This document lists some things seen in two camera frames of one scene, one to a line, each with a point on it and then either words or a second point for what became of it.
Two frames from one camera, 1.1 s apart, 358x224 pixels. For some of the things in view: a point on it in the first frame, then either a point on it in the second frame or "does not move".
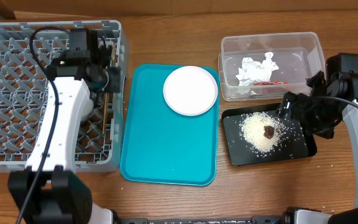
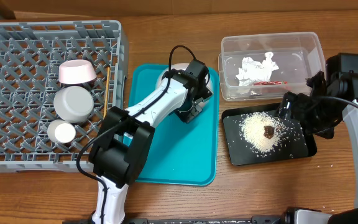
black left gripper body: (111, 80) to (189, 110)
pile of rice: (261, 132) does not move
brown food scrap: (269, 131) does not move
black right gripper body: (295, 104) does not move
